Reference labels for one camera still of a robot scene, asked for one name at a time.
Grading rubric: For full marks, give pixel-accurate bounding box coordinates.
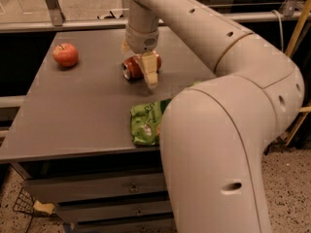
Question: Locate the metal railing frame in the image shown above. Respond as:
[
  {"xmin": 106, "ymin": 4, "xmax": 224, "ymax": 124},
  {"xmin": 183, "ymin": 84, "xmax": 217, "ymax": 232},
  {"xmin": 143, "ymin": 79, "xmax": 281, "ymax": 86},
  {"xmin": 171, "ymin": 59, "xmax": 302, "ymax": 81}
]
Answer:
[{"xmin": 0, "ymin": 0, "xmax": 307, "ymax": 32}]

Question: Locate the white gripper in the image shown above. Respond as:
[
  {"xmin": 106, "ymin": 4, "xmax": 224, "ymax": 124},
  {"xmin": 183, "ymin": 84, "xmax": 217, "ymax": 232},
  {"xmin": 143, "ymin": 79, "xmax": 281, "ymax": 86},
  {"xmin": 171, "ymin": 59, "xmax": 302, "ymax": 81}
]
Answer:
[{"xmin": 121, "ymin": 25, "xmax": 159, "ymax": 89}]

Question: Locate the green dang chips bag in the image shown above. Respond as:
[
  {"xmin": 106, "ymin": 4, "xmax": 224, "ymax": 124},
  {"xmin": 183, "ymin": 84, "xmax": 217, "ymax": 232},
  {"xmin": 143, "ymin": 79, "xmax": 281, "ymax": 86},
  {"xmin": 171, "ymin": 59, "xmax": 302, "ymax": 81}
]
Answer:
[{"xmin": 130, "ymin": 95, "xmax": 175, "ymax": 147}]

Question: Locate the black wire basket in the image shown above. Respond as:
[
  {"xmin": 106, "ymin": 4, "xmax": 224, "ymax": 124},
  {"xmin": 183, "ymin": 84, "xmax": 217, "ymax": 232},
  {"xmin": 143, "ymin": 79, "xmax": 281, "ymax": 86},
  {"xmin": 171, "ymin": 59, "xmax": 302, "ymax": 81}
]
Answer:
[{"xmin": 13, "ymin": 188, "xmax": 53, "ymax": 233}]

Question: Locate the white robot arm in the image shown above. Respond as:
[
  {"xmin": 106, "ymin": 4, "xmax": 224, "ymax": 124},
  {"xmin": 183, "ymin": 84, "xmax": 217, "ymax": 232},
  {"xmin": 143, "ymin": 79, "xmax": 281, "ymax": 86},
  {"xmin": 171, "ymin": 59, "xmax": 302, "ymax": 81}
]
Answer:
[{"xmin": 126, "ymin": 0, "xmax": 304, "ymax": 233}]

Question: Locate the white cable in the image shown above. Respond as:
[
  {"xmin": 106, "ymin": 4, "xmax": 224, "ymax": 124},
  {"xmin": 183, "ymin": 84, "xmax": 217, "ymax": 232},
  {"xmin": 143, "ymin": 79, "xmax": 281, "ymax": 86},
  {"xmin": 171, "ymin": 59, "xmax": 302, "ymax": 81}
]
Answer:
[{"xmin": 271, "ymin": 9, "xmax": 286, "ymax": 53}]

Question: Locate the red coke can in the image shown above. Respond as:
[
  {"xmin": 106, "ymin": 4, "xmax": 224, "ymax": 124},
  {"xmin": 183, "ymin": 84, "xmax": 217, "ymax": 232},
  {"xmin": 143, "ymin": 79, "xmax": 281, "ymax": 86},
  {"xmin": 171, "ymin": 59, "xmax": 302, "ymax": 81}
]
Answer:
[{"xmin": 123, "ymin": 50, "xmax": 161, "ymax": 81}]

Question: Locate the grey drawer cabinet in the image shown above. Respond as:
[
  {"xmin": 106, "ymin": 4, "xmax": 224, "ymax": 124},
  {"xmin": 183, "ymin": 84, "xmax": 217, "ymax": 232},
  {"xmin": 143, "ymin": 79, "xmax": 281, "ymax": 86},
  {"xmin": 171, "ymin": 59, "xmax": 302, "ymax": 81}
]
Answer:
[{"xmin": 0, "ymin": 27, "xmax": 213, "ymax": 233}]

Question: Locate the yellow foam block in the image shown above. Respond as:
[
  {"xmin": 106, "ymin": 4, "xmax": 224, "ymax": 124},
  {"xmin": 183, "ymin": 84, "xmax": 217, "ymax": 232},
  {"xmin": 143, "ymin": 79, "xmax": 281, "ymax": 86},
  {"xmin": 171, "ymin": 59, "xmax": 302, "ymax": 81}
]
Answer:
[{"xmin": 33, "ymin": 200, "xmax": 54, "ymax": 215}]

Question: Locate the red apple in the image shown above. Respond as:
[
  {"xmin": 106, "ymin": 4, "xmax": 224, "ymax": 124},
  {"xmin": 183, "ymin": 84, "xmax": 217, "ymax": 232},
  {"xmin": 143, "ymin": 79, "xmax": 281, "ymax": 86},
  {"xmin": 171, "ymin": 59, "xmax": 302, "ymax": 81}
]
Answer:
[{"xmin": 52, "ymin": 43, "xmax": 79, "ymax": 67}]

